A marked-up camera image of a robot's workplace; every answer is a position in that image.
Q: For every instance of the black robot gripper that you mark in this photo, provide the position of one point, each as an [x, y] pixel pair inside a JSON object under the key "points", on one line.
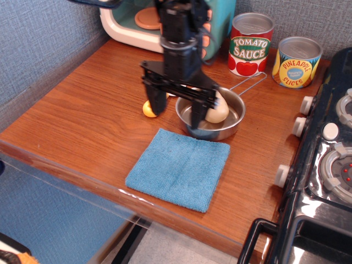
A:
{"points": [[180, 73]]}

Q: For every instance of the blue towel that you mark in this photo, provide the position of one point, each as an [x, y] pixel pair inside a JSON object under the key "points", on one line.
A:
{"points": [[179, 169]]}

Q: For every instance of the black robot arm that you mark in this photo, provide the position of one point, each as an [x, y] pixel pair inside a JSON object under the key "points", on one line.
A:
{"points": [[182, 20]]}

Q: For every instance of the beige toy potato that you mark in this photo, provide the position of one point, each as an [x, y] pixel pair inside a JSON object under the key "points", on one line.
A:
{"points": [[219, 112]]}

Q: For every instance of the small steel saucepan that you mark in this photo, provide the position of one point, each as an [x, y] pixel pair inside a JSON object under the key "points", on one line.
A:
{"points": [[225, 129]]}

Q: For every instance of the orange microwave turntable plate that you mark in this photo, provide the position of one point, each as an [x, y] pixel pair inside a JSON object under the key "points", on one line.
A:
{"points": [[148, 18]]}

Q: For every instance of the teal toy microwave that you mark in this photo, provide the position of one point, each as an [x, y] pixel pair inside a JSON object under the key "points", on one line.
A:
{"points": [[120, 25]]}

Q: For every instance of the tomato sauce can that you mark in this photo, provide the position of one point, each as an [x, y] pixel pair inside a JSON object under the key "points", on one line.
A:
{"points": [[249, 45]]}

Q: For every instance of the pineapple slices can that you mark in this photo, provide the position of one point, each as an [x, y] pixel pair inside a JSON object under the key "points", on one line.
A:
{"points": [[296, 62]]}

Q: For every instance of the clear acrylic barrier panel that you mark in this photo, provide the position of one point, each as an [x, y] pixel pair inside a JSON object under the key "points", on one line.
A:
{"points": [[80, 189]]}

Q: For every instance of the black toy stove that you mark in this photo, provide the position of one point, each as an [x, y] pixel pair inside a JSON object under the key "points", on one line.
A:
{"points": [[314, 224]]}

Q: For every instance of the yellow handled toy knife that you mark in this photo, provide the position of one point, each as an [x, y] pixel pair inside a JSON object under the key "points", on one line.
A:
{"points": [[147, 109]]}

